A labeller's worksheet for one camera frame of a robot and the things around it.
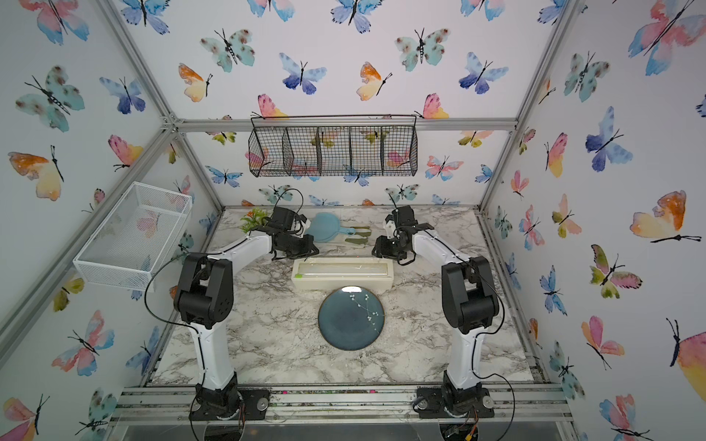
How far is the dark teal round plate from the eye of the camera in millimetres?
845

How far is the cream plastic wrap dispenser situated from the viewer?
36.5 inches

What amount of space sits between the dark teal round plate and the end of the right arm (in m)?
0.16

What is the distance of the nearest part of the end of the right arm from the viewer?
73cm

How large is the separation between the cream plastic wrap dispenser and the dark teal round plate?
23mm

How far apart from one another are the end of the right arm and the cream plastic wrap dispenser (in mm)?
60
